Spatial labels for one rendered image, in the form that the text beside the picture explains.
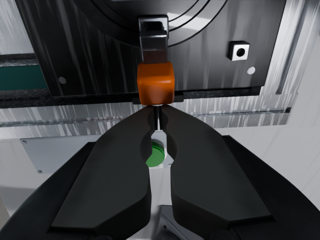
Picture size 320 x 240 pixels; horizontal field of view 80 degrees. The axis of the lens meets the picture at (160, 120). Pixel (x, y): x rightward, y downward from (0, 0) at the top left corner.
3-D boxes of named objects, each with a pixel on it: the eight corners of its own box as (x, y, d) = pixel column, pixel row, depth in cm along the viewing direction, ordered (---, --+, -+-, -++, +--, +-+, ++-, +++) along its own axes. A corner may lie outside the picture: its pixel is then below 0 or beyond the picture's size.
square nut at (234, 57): (243, 57, 20) (247, 60, 19) (227, 58, 20) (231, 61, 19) (246, 41, 19) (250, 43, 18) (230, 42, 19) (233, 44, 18)
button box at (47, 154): (172, 143, 34) (175, 169, 29) (54, 149, 34) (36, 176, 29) (171, 108, 31) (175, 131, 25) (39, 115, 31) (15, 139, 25)
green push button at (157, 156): (164, 157, 29) (165, 167, 27) (138, 159, 29) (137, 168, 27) (164, 136, 27) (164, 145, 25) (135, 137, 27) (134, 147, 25)
